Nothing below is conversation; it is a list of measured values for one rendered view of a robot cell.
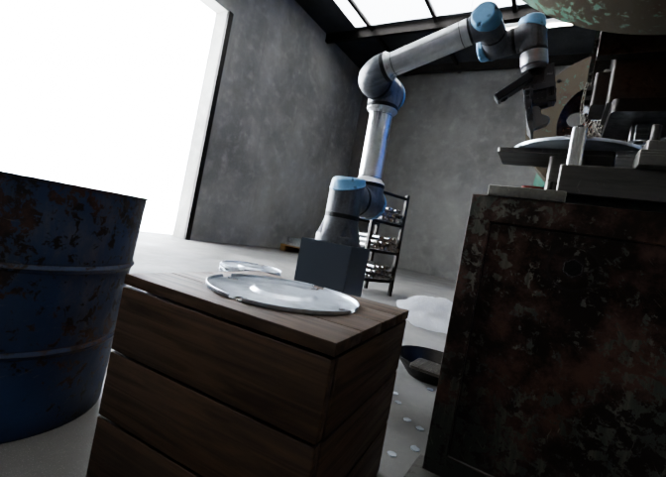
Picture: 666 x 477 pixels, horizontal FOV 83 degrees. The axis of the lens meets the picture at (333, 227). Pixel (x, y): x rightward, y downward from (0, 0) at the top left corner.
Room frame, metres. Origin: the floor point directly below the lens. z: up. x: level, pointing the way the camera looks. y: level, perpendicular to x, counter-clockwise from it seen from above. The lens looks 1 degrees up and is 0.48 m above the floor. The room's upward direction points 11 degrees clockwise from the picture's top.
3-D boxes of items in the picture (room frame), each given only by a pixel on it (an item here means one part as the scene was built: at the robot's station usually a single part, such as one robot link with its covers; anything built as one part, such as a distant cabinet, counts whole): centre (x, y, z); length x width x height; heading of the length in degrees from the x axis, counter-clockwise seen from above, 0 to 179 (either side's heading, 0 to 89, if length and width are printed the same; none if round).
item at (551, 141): (0.94, -0.56, 0.78); 0.29 x 0.29 x 0.01
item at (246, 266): (1.80, 0.35, 0.25); 0.29 x 0.29 x 0.01
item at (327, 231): (1.27, -0.02, 0.50); 0.15 x 0.15 x 0.10
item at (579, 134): (0.79, -0.47, 0.75); 0.03 x 0.03 x 0.10; 59
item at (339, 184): (1.28, -0.03, 0.62); 0.13 x 0.12 x 0.14; 145
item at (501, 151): (0.96, -0.52, 0.72); 0.25 x 0.14 x 0.14; 59
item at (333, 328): (0.72, 0.07, 0.18); 0.40 x 0.38 x 0.35; 64
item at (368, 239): (3.50, -0.37, 0.47); 0.46 x 0.43 x 0.95; 39
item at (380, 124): (1.38, -0.10, 0.82); 0.15 x 0.12 x 0.55; 145
